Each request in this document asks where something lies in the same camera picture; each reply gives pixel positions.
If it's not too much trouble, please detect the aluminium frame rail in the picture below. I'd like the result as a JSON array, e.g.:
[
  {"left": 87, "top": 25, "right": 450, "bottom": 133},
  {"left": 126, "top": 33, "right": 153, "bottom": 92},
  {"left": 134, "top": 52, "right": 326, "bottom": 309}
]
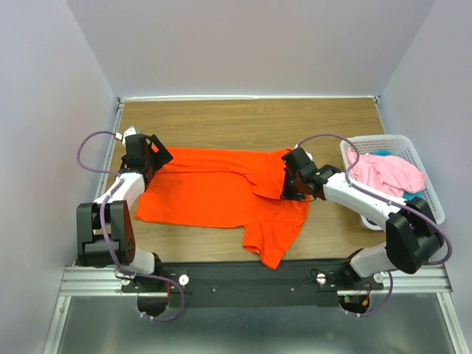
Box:
[{"left": 59, "top": 266, "right": 452, "bottom": 296}]

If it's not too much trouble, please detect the teal t shirt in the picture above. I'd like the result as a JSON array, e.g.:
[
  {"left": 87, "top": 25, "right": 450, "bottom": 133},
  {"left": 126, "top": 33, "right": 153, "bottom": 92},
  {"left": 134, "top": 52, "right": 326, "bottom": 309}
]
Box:
[{"left": 372, "top": 150, "right": 426, "bottom": 200}]

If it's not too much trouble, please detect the pink t shirt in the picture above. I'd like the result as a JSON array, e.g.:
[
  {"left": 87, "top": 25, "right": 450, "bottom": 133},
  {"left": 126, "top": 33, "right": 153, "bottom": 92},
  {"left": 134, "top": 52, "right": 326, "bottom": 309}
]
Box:
[{"left": 350, "top": 154, "right": 426, "bottom": 197}]

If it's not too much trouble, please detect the white plastic laundry basket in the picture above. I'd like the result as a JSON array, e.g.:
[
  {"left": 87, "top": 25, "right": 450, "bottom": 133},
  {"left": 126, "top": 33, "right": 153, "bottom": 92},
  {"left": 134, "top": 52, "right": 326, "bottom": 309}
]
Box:
[{"left": 340, "top": 134, "right": 445, "bottom": 224}]

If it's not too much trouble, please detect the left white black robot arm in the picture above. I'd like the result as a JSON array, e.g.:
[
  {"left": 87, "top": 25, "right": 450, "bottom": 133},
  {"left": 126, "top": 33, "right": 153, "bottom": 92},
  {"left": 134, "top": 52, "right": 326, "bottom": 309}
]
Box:
[{"left": 76, "top": 126, "right": 173, "bottom": 291}]

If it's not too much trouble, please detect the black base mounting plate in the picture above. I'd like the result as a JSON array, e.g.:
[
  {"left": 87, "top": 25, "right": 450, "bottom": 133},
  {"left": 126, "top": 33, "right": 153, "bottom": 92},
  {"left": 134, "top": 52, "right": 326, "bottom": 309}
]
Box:
[{"left": 121, "top": 259, "right": 384, "bottom": 309}]

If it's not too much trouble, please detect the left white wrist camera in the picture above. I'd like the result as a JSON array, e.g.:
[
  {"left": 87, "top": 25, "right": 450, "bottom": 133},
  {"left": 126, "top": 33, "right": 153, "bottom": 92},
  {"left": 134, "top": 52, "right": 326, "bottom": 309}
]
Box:
[{"left": 114, "top": 125, "right": 140, "bottom": 146}]

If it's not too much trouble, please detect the orange t shirt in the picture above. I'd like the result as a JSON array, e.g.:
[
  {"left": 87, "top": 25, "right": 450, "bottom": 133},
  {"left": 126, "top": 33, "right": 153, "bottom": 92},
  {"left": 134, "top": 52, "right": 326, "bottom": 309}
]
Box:
[{"left": 135, "top": 147, "right": 310, "bottom": 269}]

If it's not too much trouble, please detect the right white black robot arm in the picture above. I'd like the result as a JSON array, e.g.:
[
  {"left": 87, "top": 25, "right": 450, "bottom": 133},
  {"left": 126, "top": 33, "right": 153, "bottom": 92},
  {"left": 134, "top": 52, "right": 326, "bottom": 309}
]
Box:
[{"left": 282, "top": 147, "right": 446, "bottom": 289}]

